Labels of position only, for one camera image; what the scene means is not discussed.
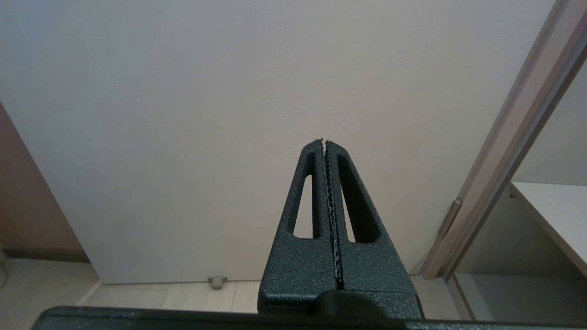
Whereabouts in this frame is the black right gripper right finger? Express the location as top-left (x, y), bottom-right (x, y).
top-left (326, 140), bottom-right (423, 319)

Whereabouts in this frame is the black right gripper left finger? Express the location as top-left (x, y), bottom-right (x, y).
top-left (258, 139), bottom-right (343, 316)

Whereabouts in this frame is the white room door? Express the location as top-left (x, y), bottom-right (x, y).
top-left (0, 0), bottom-right (556, 285)

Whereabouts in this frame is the white closet shelf board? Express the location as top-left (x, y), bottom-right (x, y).
top-left (508, 181), bottom-right (587, 278)

